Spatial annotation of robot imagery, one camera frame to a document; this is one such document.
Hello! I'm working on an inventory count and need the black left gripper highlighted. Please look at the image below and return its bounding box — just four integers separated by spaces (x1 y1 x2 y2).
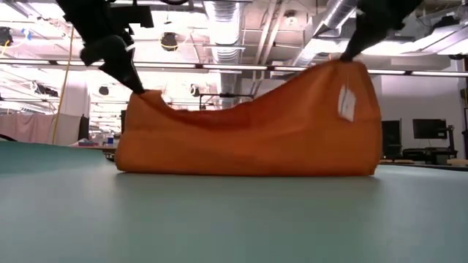
54 0 146 95

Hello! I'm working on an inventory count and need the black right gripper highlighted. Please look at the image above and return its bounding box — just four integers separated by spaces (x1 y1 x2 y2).
339 0 425 62

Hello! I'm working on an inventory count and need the orange towel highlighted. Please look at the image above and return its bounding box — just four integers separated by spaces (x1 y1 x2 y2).
115 58 384 178

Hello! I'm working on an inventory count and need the black ceiling dome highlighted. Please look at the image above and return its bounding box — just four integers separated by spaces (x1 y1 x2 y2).
160 31 179 52

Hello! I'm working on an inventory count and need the black upright panel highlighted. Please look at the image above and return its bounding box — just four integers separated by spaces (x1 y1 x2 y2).
78 115 91 142

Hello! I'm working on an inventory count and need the black monitor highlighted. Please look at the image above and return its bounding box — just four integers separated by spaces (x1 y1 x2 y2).
412 118 448 140
382 119 402 158

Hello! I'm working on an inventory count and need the pink curtain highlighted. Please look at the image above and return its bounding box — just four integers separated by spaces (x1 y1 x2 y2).
0 113 82 146

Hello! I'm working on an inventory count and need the black ceiling spotlight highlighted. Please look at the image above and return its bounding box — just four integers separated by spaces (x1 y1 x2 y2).
0 26 14 47

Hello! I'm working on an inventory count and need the long ceiling light bar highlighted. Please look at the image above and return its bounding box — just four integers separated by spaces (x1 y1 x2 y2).
0 58 468 77

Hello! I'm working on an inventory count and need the black desk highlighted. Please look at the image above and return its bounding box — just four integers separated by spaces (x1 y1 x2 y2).
401 148 458 165

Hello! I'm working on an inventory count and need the green table mat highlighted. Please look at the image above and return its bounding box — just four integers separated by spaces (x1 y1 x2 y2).
0 140 468 263

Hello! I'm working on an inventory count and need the silver ventilation duct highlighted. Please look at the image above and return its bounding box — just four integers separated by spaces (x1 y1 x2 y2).
203 0 244 109
292 0 361 66

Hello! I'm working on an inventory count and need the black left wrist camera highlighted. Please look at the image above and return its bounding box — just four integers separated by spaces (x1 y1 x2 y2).
109 4 154 29

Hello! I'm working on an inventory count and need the yellow cable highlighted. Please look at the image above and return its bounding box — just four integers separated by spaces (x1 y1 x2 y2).
50 27 75 145

